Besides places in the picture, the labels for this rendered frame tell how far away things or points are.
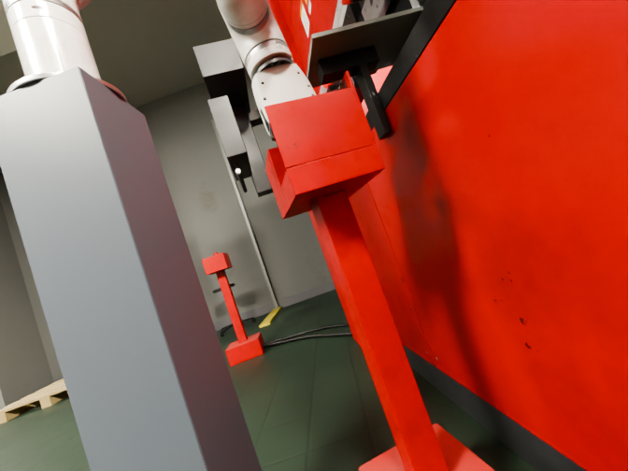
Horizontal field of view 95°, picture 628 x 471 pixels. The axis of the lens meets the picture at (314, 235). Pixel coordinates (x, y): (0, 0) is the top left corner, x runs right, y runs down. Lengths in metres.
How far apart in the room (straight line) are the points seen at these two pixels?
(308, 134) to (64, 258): 0.45
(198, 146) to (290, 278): 2.31
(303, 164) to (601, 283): 0.41
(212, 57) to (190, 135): 2.77
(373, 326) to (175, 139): 4.51
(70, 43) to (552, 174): 0.84
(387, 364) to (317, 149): 0.39
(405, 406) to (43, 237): 0.67
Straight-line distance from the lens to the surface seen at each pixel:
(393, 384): 0.59
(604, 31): 0.41
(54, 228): 0.64
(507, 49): 0.48
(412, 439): 0.63
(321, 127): 0.50
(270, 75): 0.56
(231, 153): 1.76
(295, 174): 0.46
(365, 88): 0.78
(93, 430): 0.65
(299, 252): 4.04
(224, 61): 2.07
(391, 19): 0.80
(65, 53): 0.79
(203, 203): 4.43
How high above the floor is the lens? 0.57
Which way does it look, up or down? 3 degrees up
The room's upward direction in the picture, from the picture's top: 20 degrees counter-clockwise
